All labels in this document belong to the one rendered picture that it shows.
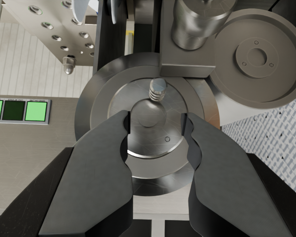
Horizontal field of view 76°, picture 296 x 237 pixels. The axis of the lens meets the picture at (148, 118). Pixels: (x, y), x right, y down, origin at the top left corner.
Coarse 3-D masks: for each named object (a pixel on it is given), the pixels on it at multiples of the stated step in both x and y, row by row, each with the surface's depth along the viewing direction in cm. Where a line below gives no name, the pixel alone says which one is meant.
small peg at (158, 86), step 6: (156, 78) 15; (162, 78) 15; (150, 84) 15; (156, 84) 15; (162, 84) 15; (150, 90) 15; (156, 90) 15; (162, 90) 15; (150, 96) 17; (156, 96) 16; (162, 96) 16
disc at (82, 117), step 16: (112, 64) 20; (128, 64) 20; (144, 64) 20; (96, 80) 20; (192, 80) 20; (80, 96) 19; (208, 96) 20; (80, 112) 19; (208, 112) 19; (80, 128) 19; (176, 176) 18; (192, 176) 18; (144, 192) 18; (160, 192) 18
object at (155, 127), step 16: (144, 80) 18; (128, 96) 17; (144, 96) 18; (176, 96) 18; (112, 112) 17; (144, 112) 17; (160, 112) 18; (176, 112) 17; (144, 128) 17; (160, 128) 17; (176, 128) 17; (128, 144) 17; (144, 144) 17; (160, 144) 17; (176, 144) 17
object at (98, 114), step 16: (112, 80) 19; (128, 80) 20; (176, 80) 20; (96, 96) 19; (112, 96) 19; (192, 96) 19; (96, 112) 19; (192, 112) 19; (128, 160) 18; (144, 160) 18; (160, 160) 18; (176, 160) 18; (144, 176) 18; (160, 176) 18
